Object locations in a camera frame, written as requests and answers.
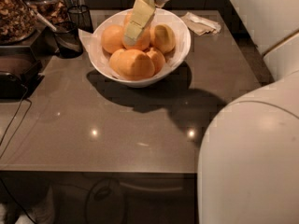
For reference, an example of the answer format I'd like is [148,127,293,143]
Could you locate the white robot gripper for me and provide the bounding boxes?
[124,0,170,46]

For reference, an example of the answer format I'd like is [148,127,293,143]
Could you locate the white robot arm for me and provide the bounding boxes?
[197,0,299,224]

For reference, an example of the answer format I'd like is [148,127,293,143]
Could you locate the large front orange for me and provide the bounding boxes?
[118,49,155,81]

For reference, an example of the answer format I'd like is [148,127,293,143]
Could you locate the small front left orange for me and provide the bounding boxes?
[109,49,125,73]

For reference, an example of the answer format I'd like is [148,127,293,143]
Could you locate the white ceramic bowl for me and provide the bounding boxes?
[88,8,191,88]

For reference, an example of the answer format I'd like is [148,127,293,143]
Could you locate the folded paper napkins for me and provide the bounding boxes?
[181,12,221,35]

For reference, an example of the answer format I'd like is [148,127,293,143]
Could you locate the black mesh cup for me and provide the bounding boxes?
[67,5,93,33]

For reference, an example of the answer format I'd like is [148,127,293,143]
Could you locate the black mesh basket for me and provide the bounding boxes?
[53,21,83,59]

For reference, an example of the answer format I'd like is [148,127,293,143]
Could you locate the glass jar of snacks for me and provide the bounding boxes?
[25,0,68,24]

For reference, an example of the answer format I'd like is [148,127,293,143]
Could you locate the white serving spoon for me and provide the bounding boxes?
[28,6,57,32]

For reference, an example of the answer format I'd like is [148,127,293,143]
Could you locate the glass jar of dried fruit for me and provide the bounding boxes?
[0,0,36,45]

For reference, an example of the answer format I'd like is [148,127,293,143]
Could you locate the dark appliance box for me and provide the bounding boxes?
[0,52,43,100]

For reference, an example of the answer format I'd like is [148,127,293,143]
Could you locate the black cable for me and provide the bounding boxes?
[0,83,34,161]

